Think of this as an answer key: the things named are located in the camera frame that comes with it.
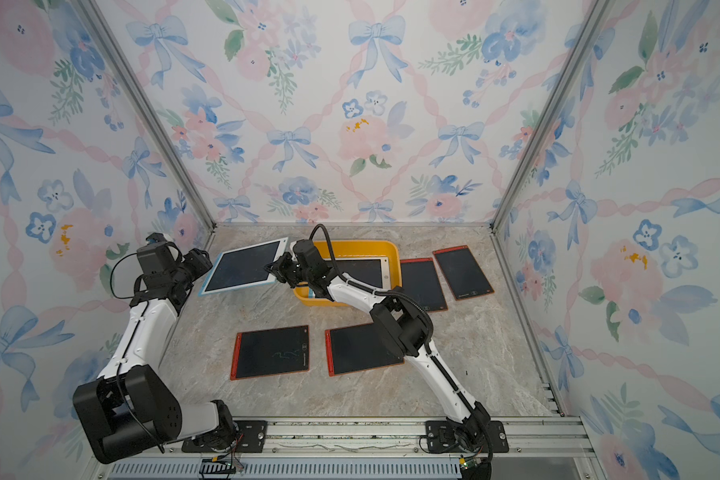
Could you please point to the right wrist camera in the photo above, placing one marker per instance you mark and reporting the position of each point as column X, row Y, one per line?
column 307, row 255

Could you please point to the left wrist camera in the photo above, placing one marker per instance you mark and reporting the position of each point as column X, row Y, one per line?
column 156, row 259

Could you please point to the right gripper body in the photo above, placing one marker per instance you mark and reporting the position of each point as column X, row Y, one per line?
column 284, row 269

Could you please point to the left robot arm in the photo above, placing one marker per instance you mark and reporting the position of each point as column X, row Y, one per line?
column 128, row 409

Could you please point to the red writing tablet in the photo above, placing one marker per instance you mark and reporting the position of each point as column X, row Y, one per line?
column 420, row 281
column 356, row 348
column 269, row 352
column 462, row 272

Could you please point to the yellow plastic storage box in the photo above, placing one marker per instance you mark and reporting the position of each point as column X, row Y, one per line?
column 346, row 250

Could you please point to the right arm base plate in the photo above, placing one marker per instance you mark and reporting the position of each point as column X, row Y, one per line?
column 447, row 436

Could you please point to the aluminium mounting rail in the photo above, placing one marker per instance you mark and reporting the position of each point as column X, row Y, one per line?
column 375, row 448

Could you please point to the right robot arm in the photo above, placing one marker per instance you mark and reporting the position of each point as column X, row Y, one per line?
column 405, row 329

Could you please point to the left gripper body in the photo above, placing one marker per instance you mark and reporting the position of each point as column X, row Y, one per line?
column 194, row 266

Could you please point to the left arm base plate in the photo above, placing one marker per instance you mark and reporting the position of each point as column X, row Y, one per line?
column 245, row 436

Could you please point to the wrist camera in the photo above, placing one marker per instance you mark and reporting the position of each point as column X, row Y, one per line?
column 156, row 259
column 307, row 255

